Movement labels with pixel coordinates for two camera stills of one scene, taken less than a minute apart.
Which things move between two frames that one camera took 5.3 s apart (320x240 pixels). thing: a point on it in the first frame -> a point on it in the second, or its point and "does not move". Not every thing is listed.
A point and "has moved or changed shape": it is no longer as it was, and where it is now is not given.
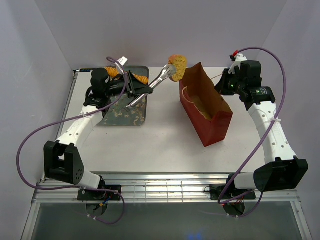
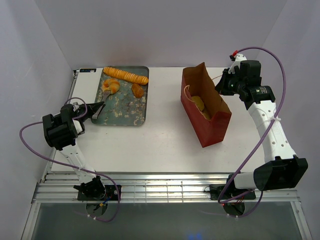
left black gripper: (136, 87) -> (92, 108)
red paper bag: (208, 112) does not move
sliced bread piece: (180, 62) -> (198, 102)
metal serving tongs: (167, 71) has moved or changed shape
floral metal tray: (135, 115) does not move
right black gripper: (221, 85) does not move
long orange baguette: (113, 71) does not move
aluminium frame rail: (161, 187) does not move
